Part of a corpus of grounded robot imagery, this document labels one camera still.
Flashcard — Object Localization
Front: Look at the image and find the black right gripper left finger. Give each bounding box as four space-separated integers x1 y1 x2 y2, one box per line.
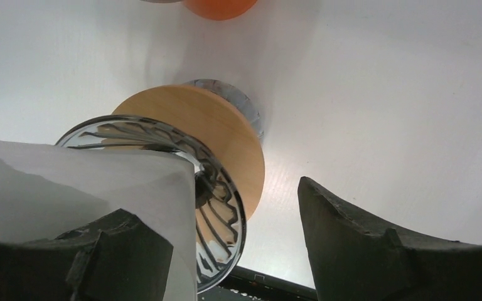
0 209 173 300

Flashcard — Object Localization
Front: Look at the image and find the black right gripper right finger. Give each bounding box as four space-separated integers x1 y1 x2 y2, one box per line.
297 176 482 300

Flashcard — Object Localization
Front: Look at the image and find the grey ribbed glass dripper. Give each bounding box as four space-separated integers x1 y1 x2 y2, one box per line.
56 115 247 293

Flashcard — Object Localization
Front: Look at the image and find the orange glass carafe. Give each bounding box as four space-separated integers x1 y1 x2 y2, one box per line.
183 0 257 21

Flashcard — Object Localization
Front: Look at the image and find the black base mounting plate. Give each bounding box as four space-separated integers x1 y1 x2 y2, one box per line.
197 267 318 301

